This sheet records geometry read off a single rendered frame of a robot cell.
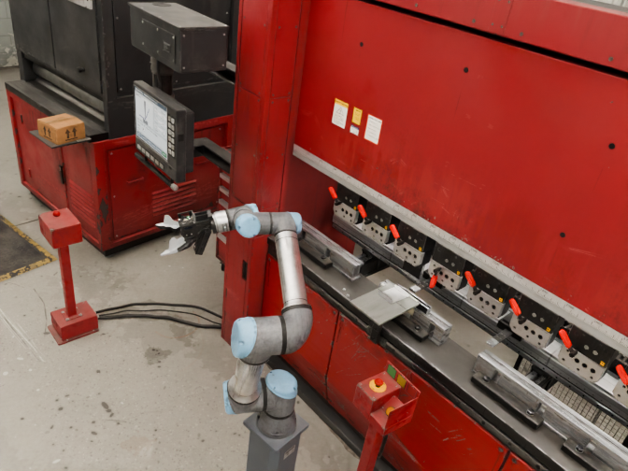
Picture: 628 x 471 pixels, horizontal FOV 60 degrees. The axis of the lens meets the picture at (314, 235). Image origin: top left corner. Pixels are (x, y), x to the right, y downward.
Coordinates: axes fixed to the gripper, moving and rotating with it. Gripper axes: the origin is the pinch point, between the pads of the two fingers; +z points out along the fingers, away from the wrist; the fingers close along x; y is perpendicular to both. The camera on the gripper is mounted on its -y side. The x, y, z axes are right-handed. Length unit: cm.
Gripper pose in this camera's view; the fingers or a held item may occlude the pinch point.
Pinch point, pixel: (157, 241)
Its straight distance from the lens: 193.2
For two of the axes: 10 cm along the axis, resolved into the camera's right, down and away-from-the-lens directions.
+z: -9.5, 2.4, -2.1
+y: -0.3, -7.1, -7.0
